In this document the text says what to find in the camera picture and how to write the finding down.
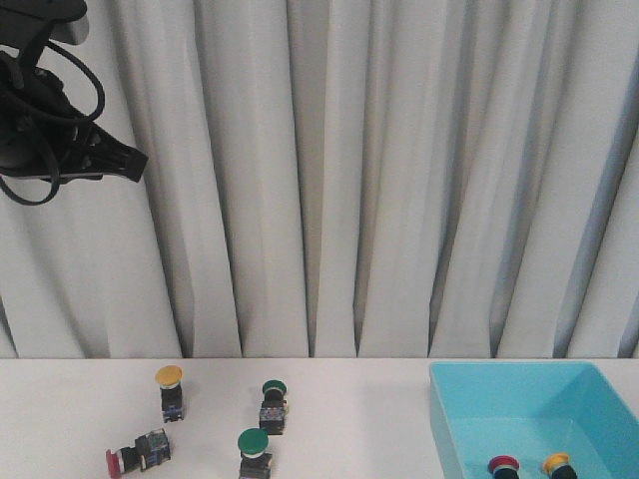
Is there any grey pleated curtain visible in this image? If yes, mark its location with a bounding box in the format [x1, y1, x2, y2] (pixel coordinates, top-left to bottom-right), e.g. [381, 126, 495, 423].
[1, 1, 638, 358]

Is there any red push button lying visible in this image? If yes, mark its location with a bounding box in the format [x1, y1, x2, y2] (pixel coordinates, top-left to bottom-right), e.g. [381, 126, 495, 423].
[105, 428, 171, 478]

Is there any yellow push button upright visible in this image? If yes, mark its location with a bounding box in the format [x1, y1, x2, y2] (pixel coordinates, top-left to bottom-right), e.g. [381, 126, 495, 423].
[155, 365, 184, 423]

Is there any green push button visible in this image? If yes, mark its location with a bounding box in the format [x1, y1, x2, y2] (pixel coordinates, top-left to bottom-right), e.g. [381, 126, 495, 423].
[238, 428, 273, 479]
[259, 379, 288, 435]

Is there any green push button rear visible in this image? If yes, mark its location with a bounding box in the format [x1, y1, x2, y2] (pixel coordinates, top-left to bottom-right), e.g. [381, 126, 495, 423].
[259, 379, 288, 435]

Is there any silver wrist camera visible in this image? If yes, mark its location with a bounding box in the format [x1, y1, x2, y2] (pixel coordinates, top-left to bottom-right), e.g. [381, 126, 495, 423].
[0, 0, 91, 46]

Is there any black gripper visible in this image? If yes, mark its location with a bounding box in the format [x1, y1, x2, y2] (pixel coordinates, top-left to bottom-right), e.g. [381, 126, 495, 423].
[1, 49, 148, 183]

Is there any light blue plastic box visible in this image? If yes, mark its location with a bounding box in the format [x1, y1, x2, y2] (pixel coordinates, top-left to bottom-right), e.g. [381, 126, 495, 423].
[429, 361, 638, 478]

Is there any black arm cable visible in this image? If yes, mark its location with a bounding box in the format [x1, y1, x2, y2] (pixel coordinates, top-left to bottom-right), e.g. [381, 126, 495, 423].
[0, 39, 107, 206]

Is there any green push button front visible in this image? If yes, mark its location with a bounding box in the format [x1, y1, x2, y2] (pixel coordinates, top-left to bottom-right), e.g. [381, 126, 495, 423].
[238, 428, 273, 479]

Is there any red push button carried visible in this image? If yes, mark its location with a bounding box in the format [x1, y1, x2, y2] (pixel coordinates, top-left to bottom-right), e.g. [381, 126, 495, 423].
[488, 455, 520, 479]

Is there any yellow push button front edge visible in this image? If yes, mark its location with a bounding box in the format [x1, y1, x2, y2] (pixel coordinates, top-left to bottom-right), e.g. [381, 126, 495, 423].
[541, 452, 578, 479]

